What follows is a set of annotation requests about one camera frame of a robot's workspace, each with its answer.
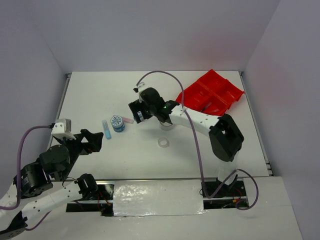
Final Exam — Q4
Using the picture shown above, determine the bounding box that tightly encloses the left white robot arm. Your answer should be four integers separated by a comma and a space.
0, 129, 104, 240

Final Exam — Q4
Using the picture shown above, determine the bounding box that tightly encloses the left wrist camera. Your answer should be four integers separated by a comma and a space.
51, 118, 76, 140

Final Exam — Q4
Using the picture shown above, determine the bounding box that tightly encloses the pink highlighter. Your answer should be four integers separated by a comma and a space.
122, 117, 134, 124

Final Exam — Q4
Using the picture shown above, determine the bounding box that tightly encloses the red compartment bin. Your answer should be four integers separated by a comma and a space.
175, 69, 244, 116

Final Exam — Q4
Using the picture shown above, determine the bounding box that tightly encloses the blue paint jar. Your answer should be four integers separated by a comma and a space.
110, 115, 125, 133
133, 111, 144, 124

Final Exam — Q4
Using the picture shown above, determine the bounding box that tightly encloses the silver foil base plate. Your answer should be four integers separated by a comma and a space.
65, 178, 251, 217

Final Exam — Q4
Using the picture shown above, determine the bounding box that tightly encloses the small clear tape roll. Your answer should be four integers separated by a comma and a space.
157, 137, 170, 148

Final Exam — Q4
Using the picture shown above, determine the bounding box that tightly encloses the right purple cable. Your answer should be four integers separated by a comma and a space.
136, 70, 260, 210

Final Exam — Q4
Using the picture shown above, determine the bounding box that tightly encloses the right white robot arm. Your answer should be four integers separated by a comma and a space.
128, 87, 244, 196

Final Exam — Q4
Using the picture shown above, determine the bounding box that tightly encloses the blue gel pen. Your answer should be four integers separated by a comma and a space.
203, 102, 212, 111

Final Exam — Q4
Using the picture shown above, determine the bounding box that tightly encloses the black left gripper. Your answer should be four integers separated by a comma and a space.
58, 128, 105, 180

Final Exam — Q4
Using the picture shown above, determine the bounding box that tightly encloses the blue highlighter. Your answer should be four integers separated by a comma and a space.
101, 119, 112, 140

